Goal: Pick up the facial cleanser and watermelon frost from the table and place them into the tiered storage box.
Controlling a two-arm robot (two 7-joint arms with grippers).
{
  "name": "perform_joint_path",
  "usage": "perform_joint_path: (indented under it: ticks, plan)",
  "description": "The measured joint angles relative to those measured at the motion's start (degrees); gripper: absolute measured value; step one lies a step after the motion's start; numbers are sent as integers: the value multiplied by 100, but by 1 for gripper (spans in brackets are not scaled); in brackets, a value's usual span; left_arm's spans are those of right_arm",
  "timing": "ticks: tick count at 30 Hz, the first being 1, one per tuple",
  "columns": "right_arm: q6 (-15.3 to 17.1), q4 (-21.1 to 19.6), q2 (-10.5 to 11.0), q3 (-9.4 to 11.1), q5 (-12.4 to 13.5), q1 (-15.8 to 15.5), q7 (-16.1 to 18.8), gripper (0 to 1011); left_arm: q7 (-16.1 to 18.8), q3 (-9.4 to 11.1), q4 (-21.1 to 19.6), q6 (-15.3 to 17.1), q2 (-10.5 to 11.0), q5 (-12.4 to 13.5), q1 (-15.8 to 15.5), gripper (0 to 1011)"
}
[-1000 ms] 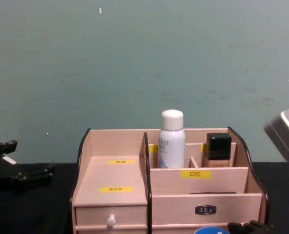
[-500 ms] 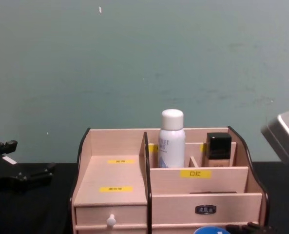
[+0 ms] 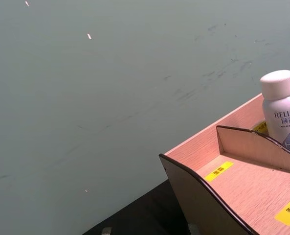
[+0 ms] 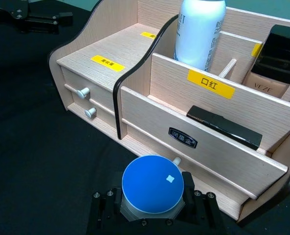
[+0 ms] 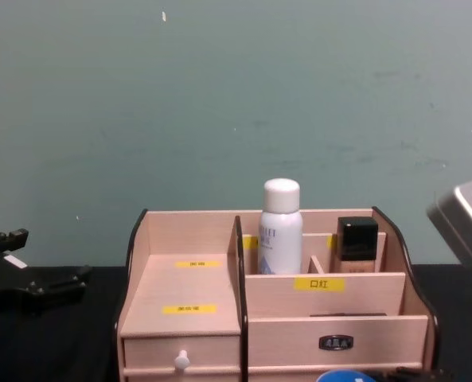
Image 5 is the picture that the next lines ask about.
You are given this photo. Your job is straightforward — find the black table cloth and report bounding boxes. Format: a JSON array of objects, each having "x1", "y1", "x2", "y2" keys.
[{"x1": 0, "y1": 262, "x2": 472, "y2": 382}]

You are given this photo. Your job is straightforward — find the blue round container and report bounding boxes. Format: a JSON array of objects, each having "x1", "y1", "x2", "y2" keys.
[{"x1": 314, "y1": 368, "x2": 375, "y2": 382}]

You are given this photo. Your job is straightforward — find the pink wooden cosmetic organizer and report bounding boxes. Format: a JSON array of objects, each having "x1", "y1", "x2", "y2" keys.
[{"x1": 114, "y1": 206, "x2": 440, "y2": 382}]

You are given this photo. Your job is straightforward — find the wide drawer with metal plate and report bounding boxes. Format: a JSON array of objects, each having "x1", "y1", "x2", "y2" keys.
[{"x1": 247, "y1": 315, "x2": 430, "y2": 369}]

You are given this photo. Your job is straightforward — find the foundation bottle with black cap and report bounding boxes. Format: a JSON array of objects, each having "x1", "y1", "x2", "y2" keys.
[{"x1": 335, "y1": 216, "x2": 380, "y2": 274}]

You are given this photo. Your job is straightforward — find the small drawer with white knob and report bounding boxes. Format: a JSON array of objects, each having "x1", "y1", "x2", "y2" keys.
[{"x1": 122, "y1": 335, "x2": 244, "y2": 373}]

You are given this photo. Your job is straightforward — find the white spray bottle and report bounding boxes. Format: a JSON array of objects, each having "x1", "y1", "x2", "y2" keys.
[{"x1": 256, "y1": 178, "x2": 304, "y2": 276}]

